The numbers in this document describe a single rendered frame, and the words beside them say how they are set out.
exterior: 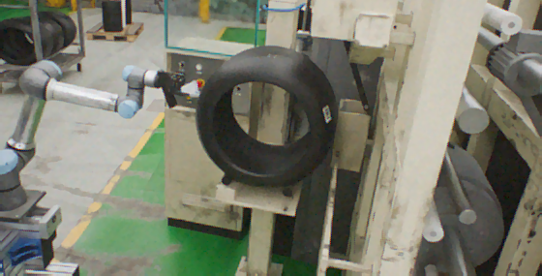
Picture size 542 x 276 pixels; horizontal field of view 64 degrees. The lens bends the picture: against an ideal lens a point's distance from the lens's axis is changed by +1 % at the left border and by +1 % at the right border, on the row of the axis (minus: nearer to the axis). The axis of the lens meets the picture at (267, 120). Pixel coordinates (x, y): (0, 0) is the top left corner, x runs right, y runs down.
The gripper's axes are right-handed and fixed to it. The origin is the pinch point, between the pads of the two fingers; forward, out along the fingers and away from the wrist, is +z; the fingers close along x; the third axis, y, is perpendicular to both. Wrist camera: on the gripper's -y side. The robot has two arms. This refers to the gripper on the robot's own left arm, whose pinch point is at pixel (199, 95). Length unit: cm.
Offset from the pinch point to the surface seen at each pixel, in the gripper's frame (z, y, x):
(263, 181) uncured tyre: 36.7, -26.2, -12.6
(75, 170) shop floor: -133, -139, 109
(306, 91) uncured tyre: 46, 17, -12
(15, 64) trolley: -291, -117, 237
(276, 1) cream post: 21, 42, 29
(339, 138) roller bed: 65, -13, 21
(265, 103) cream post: 25.4, -7.3, 28.3
